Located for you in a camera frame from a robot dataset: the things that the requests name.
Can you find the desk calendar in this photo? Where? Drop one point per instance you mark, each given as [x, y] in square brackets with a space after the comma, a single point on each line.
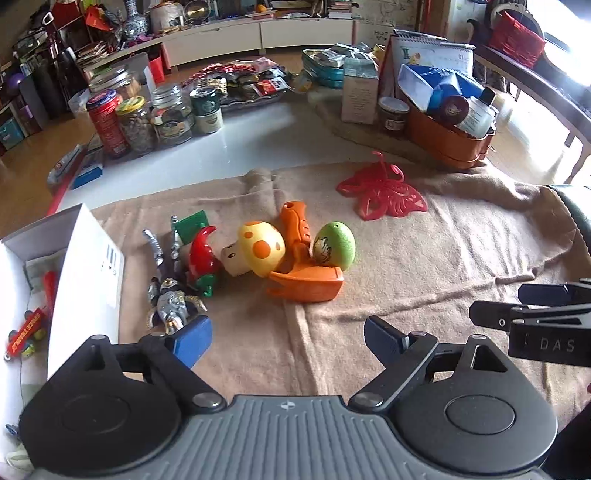
[429, 55]

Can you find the green and white coffee can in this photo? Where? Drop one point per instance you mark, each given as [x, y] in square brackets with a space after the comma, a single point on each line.
[206, 110]

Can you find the red bag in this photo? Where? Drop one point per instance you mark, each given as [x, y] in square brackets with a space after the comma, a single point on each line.
[157, 69]

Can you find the red tin can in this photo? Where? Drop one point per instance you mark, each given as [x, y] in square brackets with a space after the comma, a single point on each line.
[108, 124]

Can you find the silver robot figure toy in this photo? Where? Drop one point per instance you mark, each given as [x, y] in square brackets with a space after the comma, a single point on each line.
[173, 304]

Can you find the small dark jar white lid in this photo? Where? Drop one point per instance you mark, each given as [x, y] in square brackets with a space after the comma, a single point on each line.
[392, 117]

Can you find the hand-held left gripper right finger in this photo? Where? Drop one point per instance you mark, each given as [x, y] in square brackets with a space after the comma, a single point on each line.
[381, 337]

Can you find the red chili pepper toy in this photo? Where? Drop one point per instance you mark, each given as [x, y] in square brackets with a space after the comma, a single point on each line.
[203, 258]

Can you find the beige blanket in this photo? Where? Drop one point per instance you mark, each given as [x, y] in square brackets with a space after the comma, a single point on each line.
[438, 258]

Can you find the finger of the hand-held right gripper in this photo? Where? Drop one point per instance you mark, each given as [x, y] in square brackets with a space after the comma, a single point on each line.
[549, 294]
[491, 314]

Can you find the beige carton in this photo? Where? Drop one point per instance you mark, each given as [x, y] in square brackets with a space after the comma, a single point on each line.
[359, 99]

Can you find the white bottle black cap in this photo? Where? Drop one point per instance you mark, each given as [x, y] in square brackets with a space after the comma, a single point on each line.
[478, 117]

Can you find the red toy train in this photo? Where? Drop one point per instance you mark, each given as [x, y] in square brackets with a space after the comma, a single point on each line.
[25, 332]

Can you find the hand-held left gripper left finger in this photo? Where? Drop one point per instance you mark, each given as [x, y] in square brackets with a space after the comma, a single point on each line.
[194, 339]

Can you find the blue flat box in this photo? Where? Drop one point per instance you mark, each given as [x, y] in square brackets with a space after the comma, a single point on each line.
[87, 173]

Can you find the blue storage bin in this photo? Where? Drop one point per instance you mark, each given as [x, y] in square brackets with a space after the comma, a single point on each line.
[11, 134]

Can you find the purple ball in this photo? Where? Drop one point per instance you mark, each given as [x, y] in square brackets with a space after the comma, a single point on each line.
[14, 83]

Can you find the dark wooden bench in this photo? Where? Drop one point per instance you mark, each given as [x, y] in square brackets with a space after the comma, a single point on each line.
[531, 78]

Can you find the white low cabinet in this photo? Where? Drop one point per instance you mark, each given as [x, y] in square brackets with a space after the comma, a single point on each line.
[277, 34]

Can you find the orange toy hammer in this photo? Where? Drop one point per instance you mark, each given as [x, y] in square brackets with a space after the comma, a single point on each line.
[309, 284]

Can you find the beige woven mat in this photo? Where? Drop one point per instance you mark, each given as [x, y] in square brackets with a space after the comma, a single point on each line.
[360, 138]

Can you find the blue and white vase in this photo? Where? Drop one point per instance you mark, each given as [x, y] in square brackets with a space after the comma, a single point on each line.
[136, 25]

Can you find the orange basket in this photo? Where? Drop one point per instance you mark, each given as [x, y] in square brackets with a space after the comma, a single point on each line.
[438, 138]

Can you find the green egg toy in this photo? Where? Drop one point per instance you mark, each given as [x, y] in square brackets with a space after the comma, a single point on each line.
[337, 244]

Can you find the white cardboard box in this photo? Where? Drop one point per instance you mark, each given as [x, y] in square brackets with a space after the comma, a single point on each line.
[87, 295]

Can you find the yellow mushroom toy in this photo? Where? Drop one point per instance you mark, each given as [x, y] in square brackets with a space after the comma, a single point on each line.
[258, 244]

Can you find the teal tin of packets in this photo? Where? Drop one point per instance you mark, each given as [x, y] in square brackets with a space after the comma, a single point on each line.
[323, 69]

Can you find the large glass jar silver lid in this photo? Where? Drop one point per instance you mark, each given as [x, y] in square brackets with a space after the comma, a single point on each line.
[111, 81]

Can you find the labelled glass jar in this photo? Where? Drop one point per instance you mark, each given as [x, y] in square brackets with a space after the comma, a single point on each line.
[171, 120]

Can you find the white toothpaste box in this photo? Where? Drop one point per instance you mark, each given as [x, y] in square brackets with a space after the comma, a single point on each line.
[64, 164]

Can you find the red butterfly cutout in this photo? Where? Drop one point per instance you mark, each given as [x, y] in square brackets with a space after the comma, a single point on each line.
[388, 198]

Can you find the seed jar with yellow lid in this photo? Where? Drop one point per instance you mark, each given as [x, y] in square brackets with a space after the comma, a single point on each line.
[136, 129]

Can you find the blue and white bag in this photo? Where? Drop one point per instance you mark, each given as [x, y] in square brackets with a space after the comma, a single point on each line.
[443, 90]

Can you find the red and green toy hammer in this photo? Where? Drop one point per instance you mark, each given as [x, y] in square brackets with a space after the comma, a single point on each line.
[50, 290]

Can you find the tray of snack packets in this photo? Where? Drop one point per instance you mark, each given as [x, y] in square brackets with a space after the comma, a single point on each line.
[244, 87]

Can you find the round brown lid jar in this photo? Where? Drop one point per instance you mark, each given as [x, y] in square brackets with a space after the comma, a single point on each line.
[452, 110]

